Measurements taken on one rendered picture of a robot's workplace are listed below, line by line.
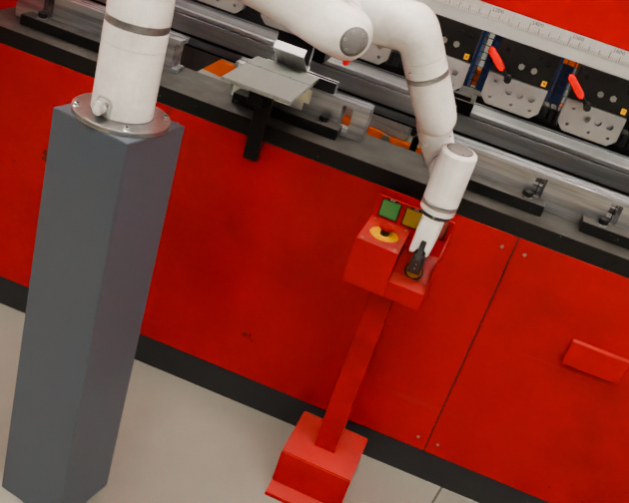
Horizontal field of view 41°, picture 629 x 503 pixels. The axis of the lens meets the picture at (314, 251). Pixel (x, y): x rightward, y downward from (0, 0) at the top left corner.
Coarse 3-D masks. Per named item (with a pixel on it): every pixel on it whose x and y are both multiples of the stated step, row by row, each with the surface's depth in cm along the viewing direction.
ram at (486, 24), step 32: (416, 0) 204; (480, 0) 200; (512, 0) 198; (544, 0) 196; (576, 0) 194; (608, 0) 193; (512, 32) 201; (576, 32) 197; (608, 32) 195; (608, 64) 198
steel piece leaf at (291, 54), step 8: (280, 48) 213; (288, 48) 213; (296, 48) 213; (280, 56) 218; (288, 56) 216; (296, 56) 214; (304, 56) 213; (288, 64) 222; (296, 64) 219; (304, 64) 217
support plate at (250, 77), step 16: (256, 64) 216; (272, 64) 220; (224, 80) 200; (240, 80) 201; (256, 80) 204; (272, 80) 208; (288, 80) 212; (304, 80) 215; (272, 96) 198; (288, 96) 201
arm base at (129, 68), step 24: (120, 48) 150; (144, 48) 150; (96, 72) 155; (120, 72) 152; (144, 72) 152; (96, 96) 156; (120, 96) 154; (144, 96) 155; (96, 120) 155; (120, 120) 156; (144, 120) 158; (168, 120) 164
